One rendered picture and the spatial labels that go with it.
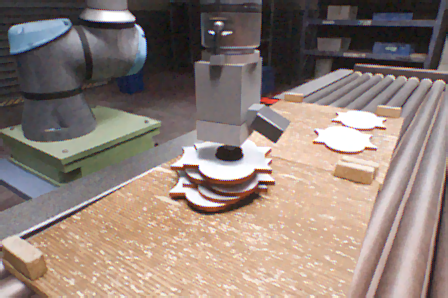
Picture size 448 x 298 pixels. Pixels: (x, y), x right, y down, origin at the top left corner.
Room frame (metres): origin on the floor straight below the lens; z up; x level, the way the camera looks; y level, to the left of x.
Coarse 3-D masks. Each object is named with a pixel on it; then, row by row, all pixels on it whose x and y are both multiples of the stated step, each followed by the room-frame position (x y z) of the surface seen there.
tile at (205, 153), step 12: (204, 144) 0.45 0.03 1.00; (216, 144) 0.45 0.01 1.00; (252, 144) 0.45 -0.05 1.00; (204, 156) 0.41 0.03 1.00; (252, 156) 0.41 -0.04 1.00; (264, 156) 0.41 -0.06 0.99; (192, 168) 0.38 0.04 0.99; (204, 168) 0.37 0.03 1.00; (216, 168) 0.37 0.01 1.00; (228, 168) 0.37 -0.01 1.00; (240, 168) 0.37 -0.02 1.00; (252, 168) 0.37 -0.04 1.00; (264, 168) 0.37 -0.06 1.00; (216, 180) 0.34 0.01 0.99; (228, 180) 0.34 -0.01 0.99; (240, 180) 0.34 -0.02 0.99
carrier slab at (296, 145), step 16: (288, 112) 0.82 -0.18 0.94; (304, 112) 0.82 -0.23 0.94; (320, 112) 0.82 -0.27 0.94; (368, 112) 0.82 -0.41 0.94; (288, 128) 0.69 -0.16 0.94; (304, 128) 0.69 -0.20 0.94; (320, 128) 0.69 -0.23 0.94; (400, 128) 0.69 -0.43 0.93; (256, 144) 0.59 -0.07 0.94; (272, 144) 0.59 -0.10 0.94; (288, 144) 0.59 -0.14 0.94; (304, 144) 0.59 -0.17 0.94; (384, 144) 0.59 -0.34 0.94; (288, 160) 0.52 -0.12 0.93; (304, 160) 0.51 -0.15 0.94; (320, 160) 0.51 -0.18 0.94; (336, 160) 0.51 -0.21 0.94; (368, 160) 0.51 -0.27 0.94; (384, 160) 0.51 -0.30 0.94; (384, 176) 0.45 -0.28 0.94
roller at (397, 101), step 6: (414, 78) 1.38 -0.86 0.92; (408, 84) 1.26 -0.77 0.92; (414, 84) 1.30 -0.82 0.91; (402, 90) 1.15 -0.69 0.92; (408, 90) 1.18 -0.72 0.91; (396, 96) 1.06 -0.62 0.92; (402, 96) 1.07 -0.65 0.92; (408, 96) 1.15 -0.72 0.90; (390, 102) 0.99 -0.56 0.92; (396, 102) 0.99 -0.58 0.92; (402, 102) 1.04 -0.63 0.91
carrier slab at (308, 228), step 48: (144, 192) 0.40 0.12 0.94; (288, 192) 0.40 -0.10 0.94; (336, 192) 0.40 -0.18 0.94; (48, 240) 0.29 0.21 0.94; (96, 240) 0.29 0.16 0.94; (144, 240) 0.29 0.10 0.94; (192, 240) 0.29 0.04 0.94; (240, 240) 0.29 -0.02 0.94; (288, 240) 0.29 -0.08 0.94; (336, 240) 0.29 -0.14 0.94; (48, 288) 0.22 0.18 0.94; (96, 288) 0.22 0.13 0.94; (144, 288) 0.22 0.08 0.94; (192, 288) 0.22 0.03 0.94; (240, 288) 0.22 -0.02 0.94; (288, 288) 0.22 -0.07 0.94; (336, 288) 0.22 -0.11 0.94
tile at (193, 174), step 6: (186, 150) 0.47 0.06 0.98; (192, 150) 0.47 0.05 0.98; (186, 156) 0.44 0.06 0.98; (192, 156) 0.44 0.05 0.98; (180, 162) 0.42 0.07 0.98; (174, 168) 0.41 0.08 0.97; (180, 168) 0.41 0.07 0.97; (186, 174) 0.39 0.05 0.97; (192, 174) 0.38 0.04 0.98; (198, 174) 0.38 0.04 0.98; (192, 180) 0.38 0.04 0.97; (198, 180) 0.37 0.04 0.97; (204, 180) 0.37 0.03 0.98
